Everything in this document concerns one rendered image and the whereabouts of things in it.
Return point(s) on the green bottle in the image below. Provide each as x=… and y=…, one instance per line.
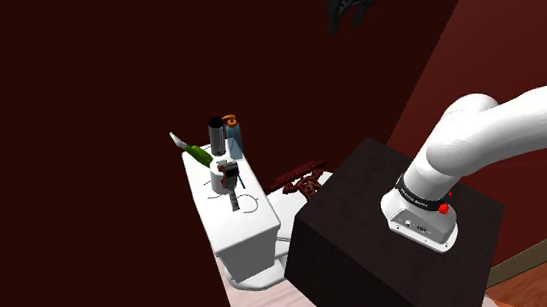
x=198, y=154

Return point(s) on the dark robot stand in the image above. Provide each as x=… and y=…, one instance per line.
x=360, y=258

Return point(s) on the white toilet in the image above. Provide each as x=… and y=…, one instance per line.
x=240, y=234

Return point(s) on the dark grey cylinder cup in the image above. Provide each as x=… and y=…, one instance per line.
x=216, y=138

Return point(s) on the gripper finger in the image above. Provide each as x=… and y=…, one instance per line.
x=336, y=6
x=361, y=10

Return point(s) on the blue bottle with orange cap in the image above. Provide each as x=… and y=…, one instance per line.
x=234, y=139

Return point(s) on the white cup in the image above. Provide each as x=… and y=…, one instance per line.
x=217, y=179

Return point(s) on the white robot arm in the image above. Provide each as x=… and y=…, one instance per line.
x=478, y=139

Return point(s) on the dark red flat object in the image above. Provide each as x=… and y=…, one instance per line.
x=300, y=179

